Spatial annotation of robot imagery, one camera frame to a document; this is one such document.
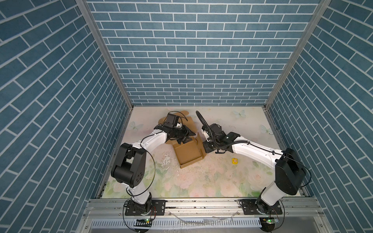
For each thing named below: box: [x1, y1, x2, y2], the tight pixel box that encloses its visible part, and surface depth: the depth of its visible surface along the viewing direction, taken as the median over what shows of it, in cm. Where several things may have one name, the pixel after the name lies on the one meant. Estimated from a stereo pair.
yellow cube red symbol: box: [231, 157, 239, 165], surface depth 91 cm
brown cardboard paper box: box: [158, 110, 207, 169], surface depth 93 cm
